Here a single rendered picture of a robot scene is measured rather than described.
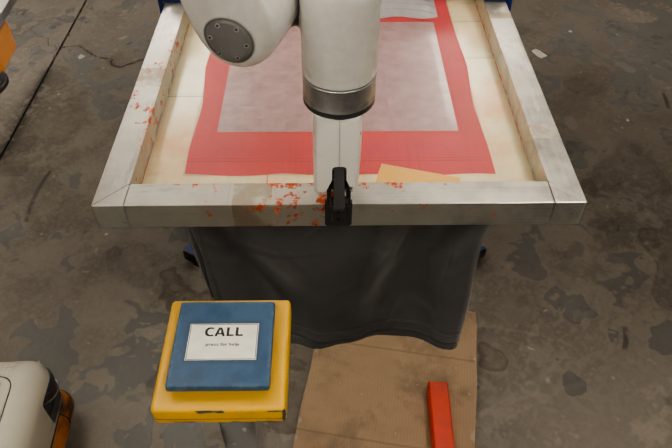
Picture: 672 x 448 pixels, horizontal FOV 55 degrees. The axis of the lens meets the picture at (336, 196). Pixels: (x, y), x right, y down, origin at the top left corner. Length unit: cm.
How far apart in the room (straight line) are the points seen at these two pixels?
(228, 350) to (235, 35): 30
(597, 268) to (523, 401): 54
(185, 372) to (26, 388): 94
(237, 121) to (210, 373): 41
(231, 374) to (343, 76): 30
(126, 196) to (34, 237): 146
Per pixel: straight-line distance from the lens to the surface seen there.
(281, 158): 87
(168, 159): 89
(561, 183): 82
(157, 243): 210
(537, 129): 90
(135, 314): 194
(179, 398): 67
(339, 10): 58
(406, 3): 120
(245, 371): 65
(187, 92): 101
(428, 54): 108
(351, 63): 61
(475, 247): 98
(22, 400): 156
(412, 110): 95
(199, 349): 67
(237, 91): 99
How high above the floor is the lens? 153
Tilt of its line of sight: 45 degrees down
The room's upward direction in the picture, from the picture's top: straight up
